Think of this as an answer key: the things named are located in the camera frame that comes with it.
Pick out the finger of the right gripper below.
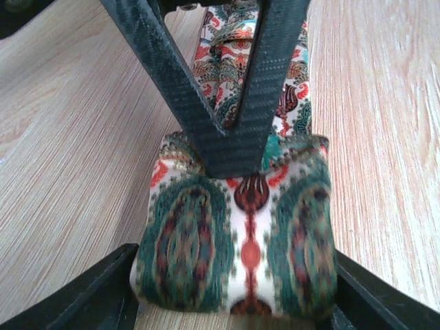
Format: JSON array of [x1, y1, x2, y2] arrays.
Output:
[[103, 0, 309, 179]]

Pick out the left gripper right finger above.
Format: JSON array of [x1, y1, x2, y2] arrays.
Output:
[[316, 252, 439, 330]]

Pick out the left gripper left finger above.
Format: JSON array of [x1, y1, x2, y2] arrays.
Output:
[[1, 243, 138, 329]]

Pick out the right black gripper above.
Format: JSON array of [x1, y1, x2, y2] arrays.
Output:
[[157, 0, 232, 14]]

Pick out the floral patterned tie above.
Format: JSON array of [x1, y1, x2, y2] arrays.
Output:
[[129, 0, 340, 319]]

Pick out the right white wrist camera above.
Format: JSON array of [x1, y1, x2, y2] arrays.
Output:
[[0, 0, 54, 39]]

